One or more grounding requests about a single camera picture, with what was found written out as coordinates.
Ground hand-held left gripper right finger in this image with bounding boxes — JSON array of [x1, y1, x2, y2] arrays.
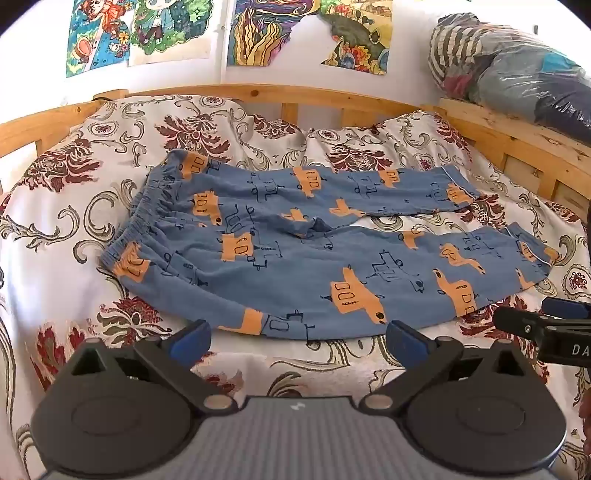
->
[[359, 319, 537, 413]]

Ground blue pants with orange print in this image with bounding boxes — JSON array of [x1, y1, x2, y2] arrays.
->
[[99, 148, 560, 341]]

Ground clear bag of clothes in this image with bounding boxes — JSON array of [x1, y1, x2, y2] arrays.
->
[[428, 12, 591, 134]]

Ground person's right forearm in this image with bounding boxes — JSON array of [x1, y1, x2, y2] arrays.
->
[[579, 390, 591, 455]]

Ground floral pillow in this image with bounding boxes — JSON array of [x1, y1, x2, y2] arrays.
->
[[95, 95, 254, 169], [304, 111, 472, 174]]

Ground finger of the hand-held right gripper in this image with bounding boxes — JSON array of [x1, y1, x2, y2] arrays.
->
[[493, 305, 591, 346], [542, 297, 591, 320]]

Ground torn colourful wall poster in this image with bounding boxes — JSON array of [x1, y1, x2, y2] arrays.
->
[[226, 0, 394, 75]]

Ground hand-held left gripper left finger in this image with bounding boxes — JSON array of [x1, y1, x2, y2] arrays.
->
[[65, 319, 240, 413]]

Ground green-haired cartoon wall poster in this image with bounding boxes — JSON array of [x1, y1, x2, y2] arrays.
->
[[129, 0, 212, 68]]

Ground cartoon girl wall poster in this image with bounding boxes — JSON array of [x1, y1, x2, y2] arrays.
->
[[65, 0, 139, 78]]

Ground wooden bed frame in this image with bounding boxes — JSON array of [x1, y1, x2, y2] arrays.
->
[[0, 83, 591, 215]]

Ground floral bed sheet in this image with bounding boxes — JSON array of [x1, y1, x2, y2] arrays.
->
[[0, 95, 591, 480]]

